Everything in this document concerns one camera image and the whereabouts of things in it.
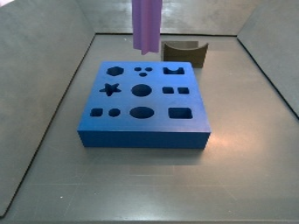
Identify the purple star-shaped peg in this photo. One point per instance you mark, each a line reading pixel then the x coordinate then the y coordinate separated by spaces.
pixel 147 23

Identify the blue shape-sorting block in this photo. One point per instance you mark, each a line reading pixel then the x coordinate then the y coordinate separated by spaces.
pixel 144 105

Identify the dark olive curved block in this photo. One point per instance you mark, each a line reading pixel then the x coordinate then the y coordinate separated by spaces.
pixel 184 51

